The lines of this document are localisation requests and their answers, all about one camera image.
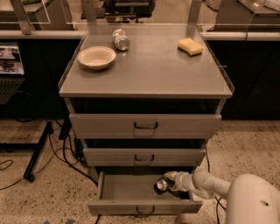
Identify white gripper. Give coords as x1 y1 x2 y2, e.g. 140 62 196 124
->
164 171 193 192

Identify green soda can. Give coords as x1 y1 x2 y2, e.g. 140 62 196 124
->
154 177 174 195

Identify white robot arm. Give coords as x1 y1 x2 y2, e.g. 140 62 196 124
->
164 170 280 224

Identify bottom grey drawer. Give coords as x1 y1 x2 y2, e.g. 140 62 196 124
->
87 167 202 216

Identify grey drawer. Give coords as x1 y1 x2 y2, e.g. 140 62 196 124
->
69 114 221 139
83 148 206 166
87 167 202 216

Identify middle grey drawer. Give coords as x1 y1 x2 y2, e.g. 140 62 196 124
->
83 148 206 166

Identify grey drawer cabinet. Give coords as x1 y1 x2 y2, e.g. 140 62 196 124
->
57 23 235 217

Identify top grey drawer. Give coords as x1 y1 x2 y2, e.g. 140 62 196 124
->
69 114 221 139

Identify silver red soda can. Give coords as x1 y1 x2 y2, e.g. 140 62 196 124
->
112 29 130 52

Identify yellow sponge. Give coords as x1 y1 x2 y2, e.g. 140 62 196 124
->
178 38 203 56

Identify black stand leg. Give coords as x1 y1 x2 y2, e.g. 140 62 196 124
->
23 122 53 183

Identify white bowl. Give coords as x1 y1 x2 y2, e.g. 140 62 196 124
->
77 46 116 71

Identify black keyboard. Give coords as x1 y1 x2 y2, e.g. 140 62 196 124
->
0 78 25 105

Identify monitor screen at left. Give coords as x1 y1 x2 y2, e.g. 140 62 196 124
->
0 42 25 75

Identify black floor cable right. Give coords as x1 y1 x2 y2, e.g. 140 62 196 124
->
204 145 228 224

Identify black floor cables left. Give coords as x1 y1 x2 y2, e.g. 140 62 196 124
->
0 117 99 192

